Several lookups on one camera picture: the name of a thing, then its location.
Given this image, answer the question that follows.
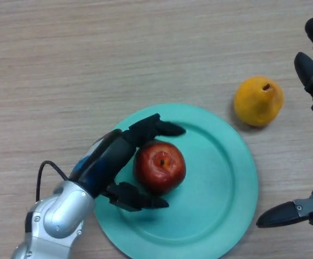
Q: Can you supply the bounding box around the green round plate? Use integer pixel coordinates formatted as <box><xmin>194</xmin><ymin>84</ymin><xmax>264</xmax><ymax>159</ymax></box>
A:
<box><xmin>93</xmin><ymin>103</ymin><xmax>259</xmax><ymax>259</ymax></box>

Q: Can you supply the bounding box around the yellow pear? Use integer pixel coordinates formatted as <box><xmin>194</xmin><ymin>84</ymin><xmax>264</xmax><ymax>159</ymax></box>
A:
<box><xmin>233</xmin><ymin>76</ymin><xmax>284</xmax><ymax>127</ymax></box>

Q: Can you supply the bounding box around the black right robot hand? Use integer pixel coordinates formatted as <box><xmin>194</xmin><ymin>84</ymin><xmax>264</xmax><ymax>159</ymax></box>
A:
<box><xmin>255</xmin><ymin>17</ymin><xmax>313</xmax><ymax>229</ymax></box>

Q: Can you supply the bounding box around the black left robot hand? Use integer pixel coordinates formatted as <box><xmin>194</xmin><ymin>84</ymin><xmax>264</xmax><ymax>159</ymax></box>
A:
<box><xmin>68</xmin><ymin>113</ymin><xmax>186</xmax><ymax>213</ymax></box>

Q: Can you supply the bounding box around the red apple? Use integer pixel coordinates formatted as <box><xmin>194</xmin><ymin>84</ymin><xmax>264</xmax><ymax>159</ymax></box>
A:
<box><xmin>135</xmin><ymin>142</ymin><xmax>186</xmax><ymax>195</ymax></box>

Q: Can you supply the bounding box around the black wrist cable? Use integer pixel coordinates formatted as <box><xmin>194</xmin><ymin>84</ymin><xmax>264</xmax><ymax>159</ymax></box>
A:
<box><xmin>36</xmin><ymin>160</ymin><xmax>70</xmax><ymax>203</ymax></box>

